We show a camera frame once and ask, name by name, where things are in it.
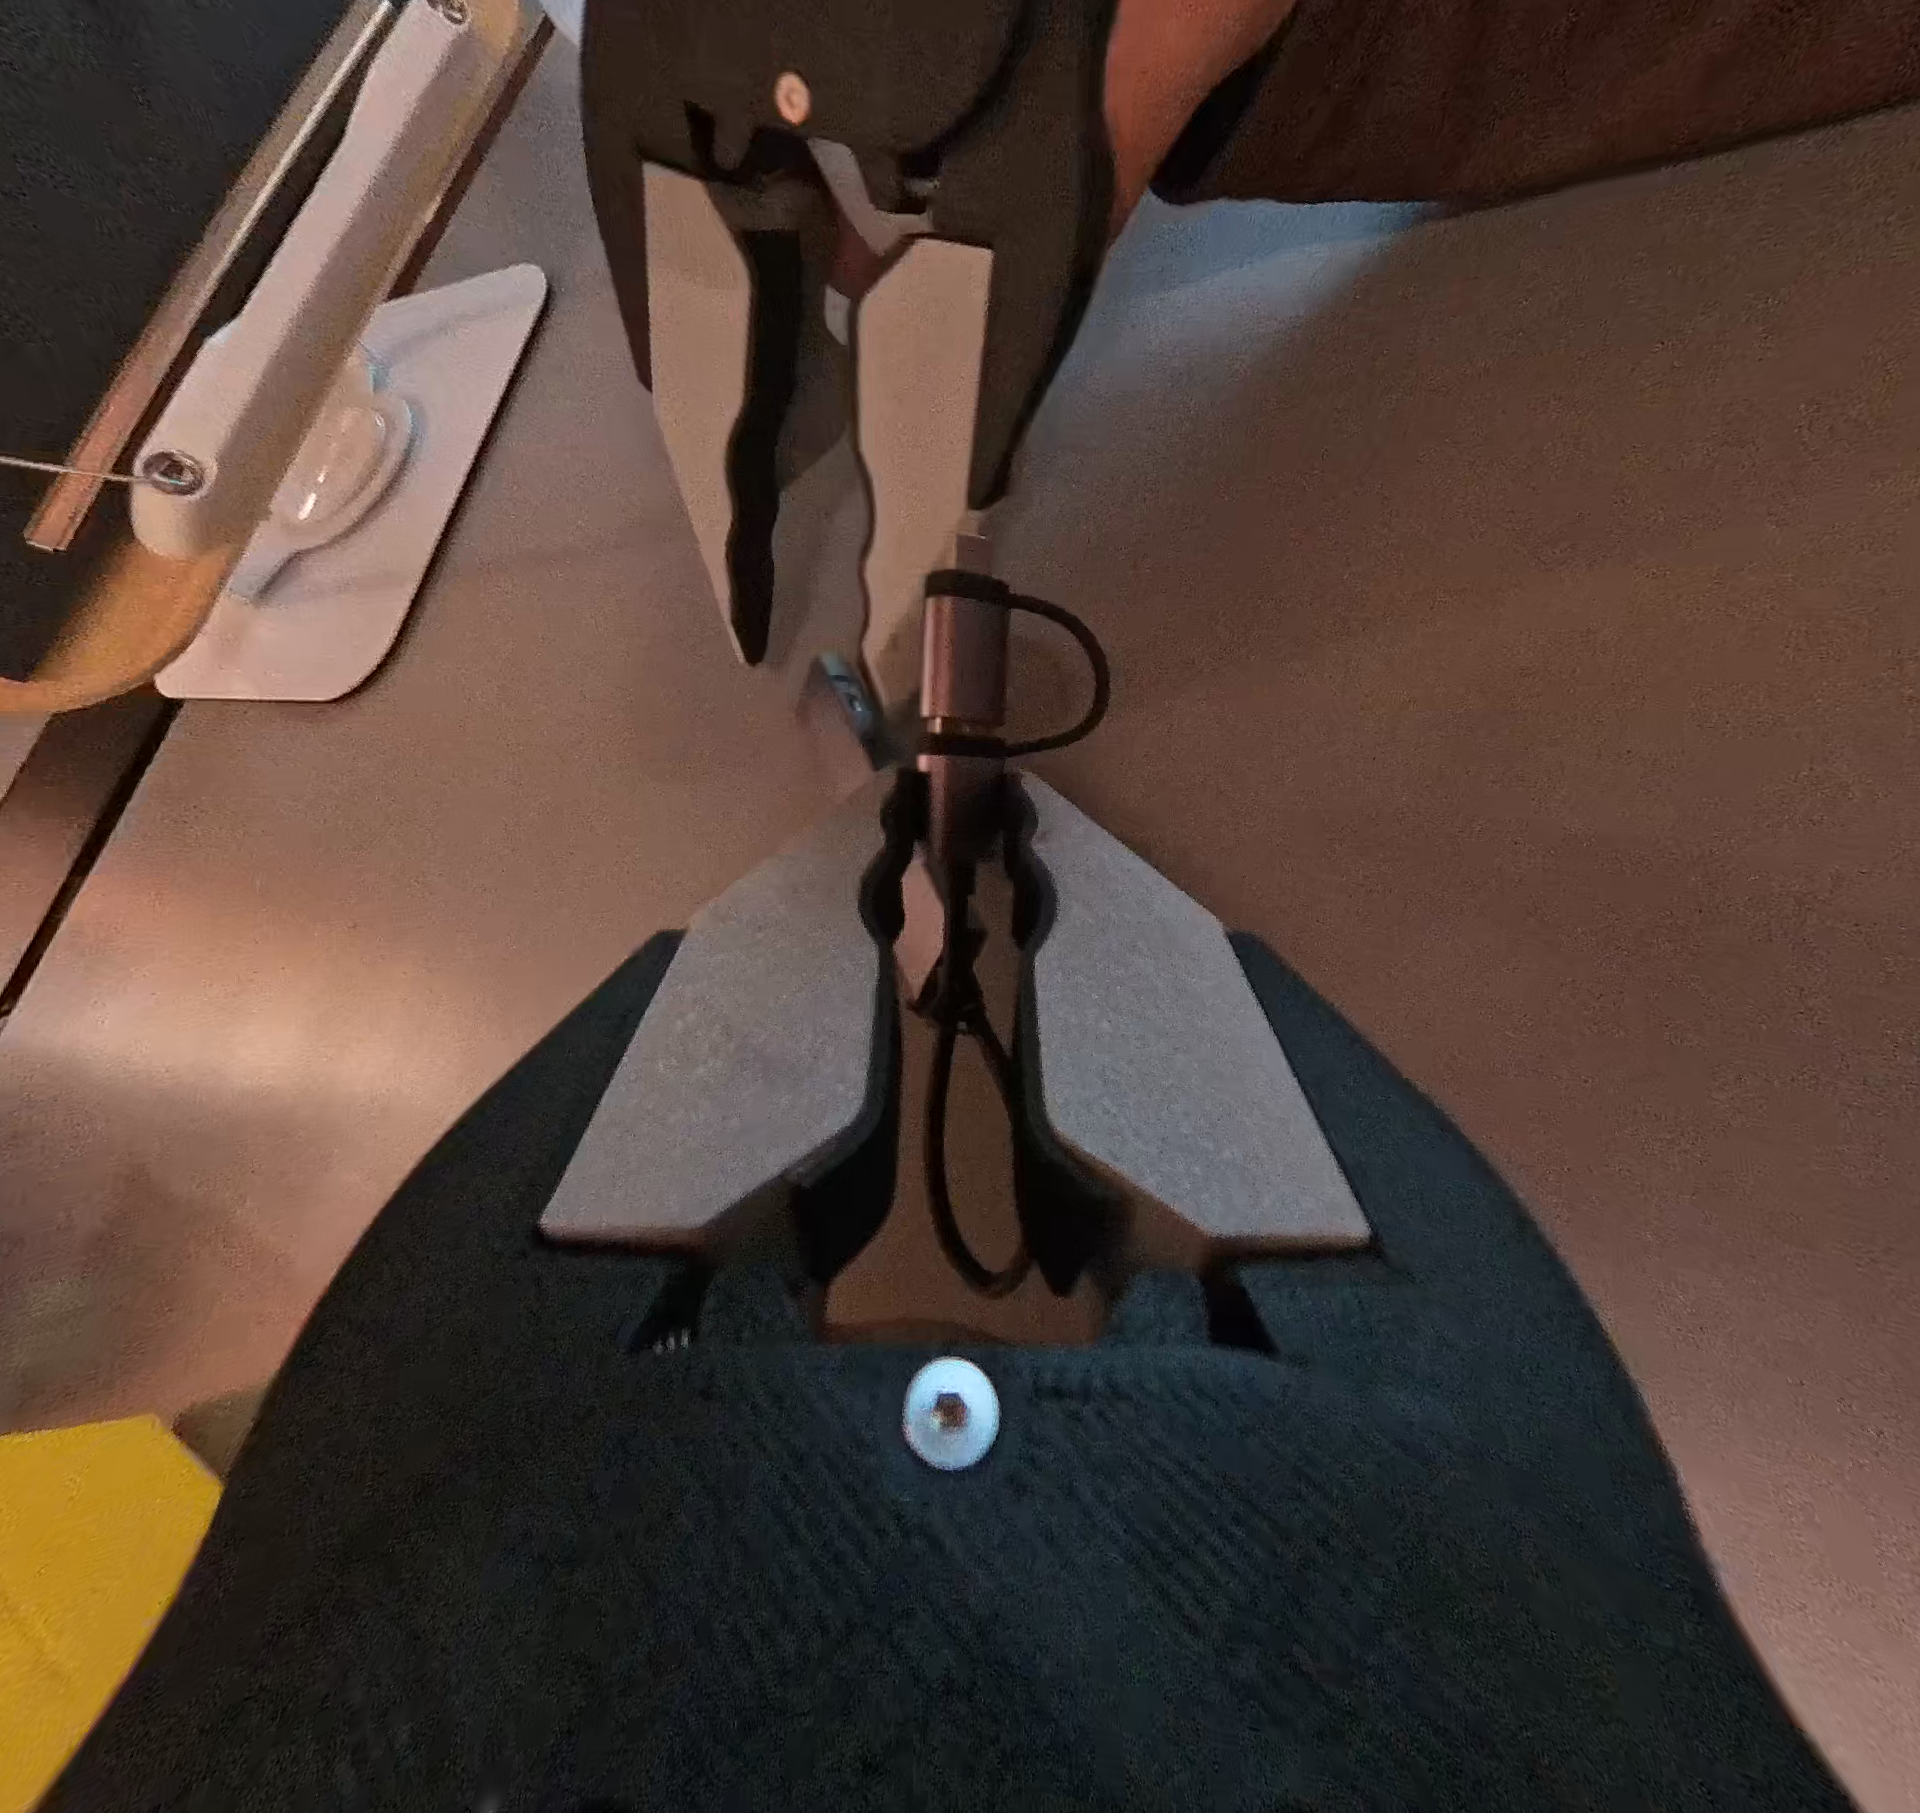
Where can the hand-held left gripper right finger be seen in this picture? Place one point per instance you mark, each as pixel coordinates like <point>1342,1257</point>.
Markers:
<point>1171,1049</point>

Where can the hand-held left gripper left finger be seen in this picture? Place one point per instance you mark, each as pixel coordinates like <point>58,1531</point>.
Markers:
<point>750,1031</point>

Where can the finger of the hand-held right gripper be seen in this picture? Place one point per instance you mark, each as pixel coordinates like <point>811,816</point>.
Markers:
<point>690,389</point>
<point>923,389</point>

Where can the white board stand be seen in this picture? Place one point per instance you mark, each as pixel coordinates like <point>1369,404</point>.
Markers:
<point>435,389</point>

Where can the yellow plastic bin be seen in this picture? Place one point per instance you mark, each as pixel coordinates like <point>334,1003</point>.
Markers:
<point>76,1573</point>

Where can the person's right forearm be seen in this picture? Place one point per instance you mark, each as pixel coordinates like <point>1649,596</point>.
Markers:
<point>1577,28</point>

